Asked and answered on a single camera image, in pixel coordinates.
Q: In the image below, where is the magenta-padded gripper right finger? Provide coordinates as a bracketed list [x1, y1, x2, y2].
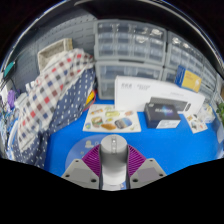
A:
[125, 144, 168, 190]

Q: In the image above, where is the woven wicker basket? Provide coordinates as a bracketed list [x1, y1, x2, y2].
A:
[37, 37, 74, 73]

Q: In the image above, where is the navy polka dot cloth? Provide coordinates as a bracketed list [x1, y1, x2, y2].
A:
[8, 66, 98, 169]

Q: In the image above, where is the food sticker sheet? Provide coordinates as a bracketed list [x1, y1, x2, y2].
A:
[82, 103, 142, 134]

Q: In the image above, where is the yellow and blue box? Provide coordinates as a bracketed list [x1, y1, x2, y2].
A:
[174, 64, 203, 93]

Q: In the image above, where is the grey computer mouse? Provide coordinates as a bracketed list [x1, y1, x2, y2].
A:
[99, 133, 129, 191]

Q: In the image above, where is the yellow plastic object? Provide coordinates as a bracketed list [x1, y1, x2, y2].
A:
[84, 89, 98, 108]

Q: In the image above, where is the small dark blue box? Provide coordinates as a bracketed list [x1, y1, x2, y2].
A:
[143, 102, 182, 130]

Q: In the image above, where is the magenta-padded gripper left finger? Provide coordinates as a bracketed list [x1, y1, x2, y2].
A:
[60, 143, 102, 190]

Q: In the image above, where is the white keyboard packaging box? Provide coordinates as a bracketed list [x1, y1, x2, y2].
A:
[114, 75, 207, 116]

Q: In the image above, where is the white disposable glove box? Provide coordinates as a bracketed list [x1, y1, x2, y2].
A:
[203, 102, 218, 124]

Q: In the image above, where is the red blue checkered cloth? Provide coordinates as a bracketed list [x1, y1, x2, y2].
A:
[14, 48, 96, 154]

